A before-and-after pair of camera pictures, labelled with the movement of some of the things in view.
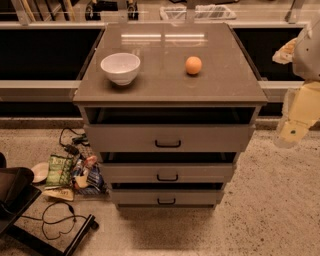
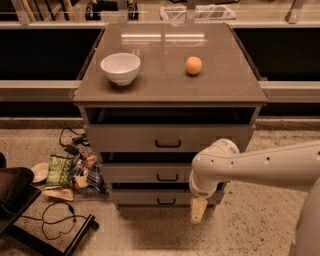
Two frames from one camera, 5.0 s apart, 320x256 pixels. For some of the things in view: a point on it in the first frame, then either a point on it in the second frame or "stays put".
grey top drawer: x=165 y=129 stays put
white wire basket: x=201 y=12 stays put
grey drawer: x=167 y=173 stays put
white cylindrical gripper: x=308 y=58 to x=199 y=191
